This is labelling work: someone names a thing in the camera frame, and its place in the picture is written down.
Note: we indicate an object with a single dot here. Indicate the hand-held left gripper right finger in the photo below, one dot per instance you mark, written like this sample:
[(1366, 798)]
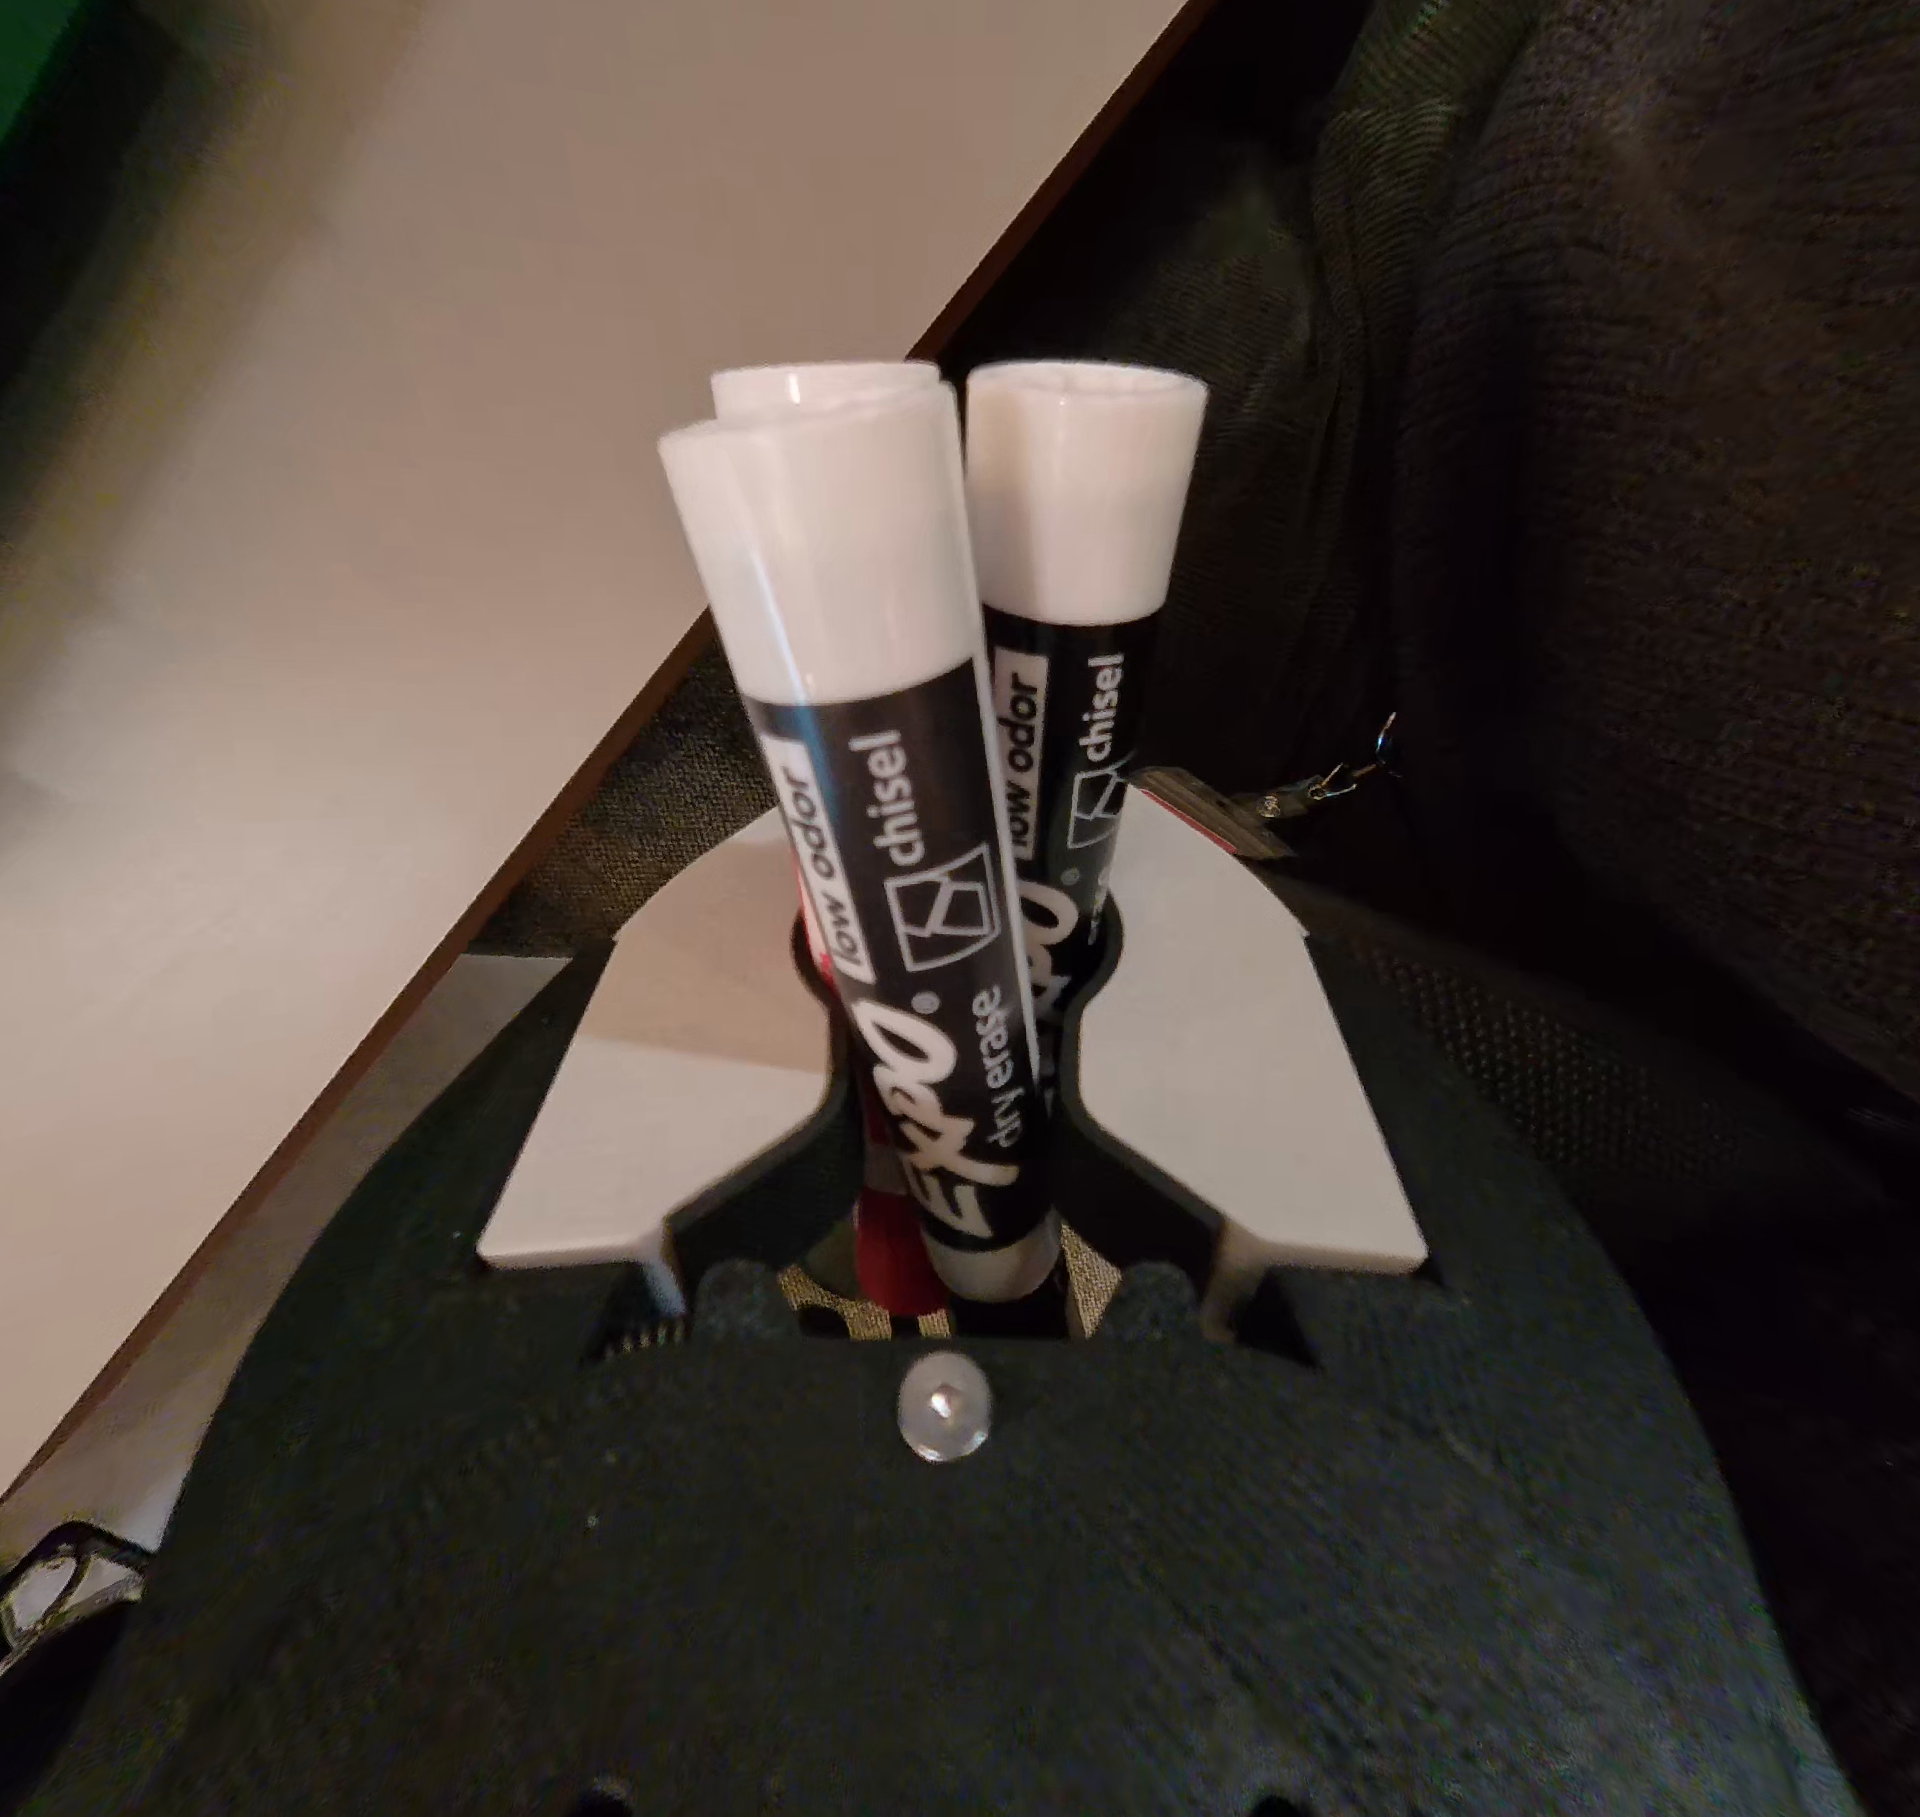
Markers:
[(1256, 1098)]

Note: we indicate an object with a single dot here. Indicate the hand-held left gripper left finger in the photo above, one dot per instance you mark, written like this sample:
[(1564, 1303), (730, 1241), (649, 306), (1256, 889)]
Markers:
[(646, 1098)]

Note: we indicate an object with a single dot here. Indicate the red dry erase marker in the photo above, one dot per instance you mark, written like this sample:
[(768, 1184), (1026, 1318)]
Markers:
[(900, 1258)]

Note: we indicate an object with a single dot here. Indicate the black dry erase marker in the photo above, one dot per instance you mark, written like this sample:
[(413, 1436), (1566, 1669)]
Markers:
[(843, 569), (1080, 499)]

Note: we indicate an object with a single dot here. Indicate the person's dark knit sweater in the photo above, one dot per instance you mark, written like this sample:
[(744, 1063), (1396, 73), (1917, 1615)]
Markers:
[(1723, 499)]

